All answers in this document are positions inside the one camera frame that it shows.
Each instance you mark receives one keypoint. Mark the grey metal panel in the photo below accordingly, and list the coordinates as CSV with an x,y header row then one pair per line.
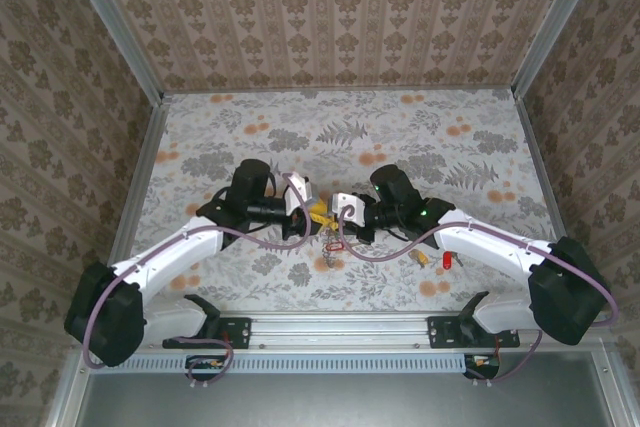
x,y
325,402

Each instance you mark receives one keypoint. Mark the yellow tag key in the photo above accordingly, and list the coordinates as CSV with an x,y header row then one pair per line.
x,y
420,258

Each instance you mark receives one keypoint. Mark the black connector box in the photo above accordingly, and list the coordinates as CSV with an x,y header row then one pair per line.
x,y
200,363
480,362

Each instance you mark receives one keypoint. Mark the aluminium side frame rail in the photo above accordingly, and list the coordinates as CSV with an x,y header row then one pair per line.
x,y
150,147
534,147

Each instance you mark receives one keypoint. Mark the floral patterned table cover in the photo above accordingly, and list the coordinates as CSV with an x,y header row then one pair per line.
x,y
300,272

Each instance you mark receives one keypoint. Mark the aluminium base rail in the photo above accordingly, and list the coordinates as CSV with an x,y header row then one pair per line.
x,y
340,332

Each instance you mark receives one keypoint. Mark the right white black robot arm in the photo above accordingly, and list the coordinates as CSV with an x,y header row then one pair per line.
x,y
490,247

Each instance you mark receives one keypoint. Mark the aluminium upright frame post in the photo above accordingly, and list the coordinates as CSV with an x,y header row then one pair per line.
x,y
555,22
120,27

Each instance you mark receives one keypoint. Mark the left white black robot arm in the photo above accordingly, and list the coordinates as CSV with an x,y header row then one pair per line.
x,y
165,257

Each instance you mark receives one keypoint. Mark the aluminium rear frame rail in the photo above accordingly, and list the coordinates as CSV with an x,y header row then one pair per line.
x,y
340,91

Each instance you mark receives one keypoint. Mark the red tag key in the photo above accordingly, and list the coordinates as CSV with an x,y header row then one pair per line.
x,y
447,260
334,247

